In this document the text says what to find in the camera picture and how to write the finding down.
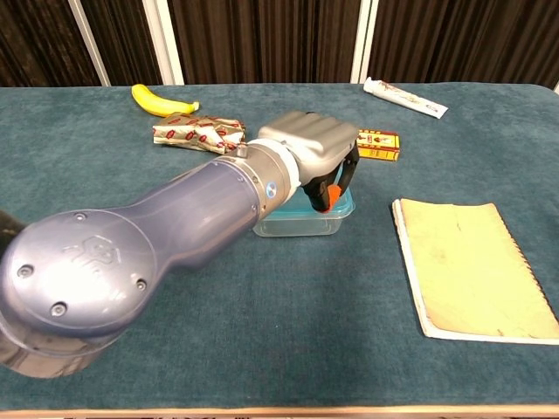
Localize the clear plastic container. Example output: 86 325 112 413
252 204 355 237

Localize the gold red foil snack wrapper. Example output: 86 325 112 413
151 111 246 155

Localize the yellow red small carton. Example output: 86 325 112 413
355 128 401 162

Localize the teal table cloth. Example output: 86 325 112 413
0 82 559 411

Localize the yellow banana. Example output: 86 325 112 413
131 83 201 118

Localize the white toothpaste tube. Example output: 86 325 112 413
362 76 450 120

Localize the yellow spiral notebook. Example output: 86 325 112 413
391 198 559 347

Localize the dark brown curtain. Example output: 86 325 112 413
0 0 559 88

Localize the blue plastic lid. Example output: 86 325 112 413
261 185 355 223

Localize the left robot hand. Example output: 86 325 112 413
257 110 362 215

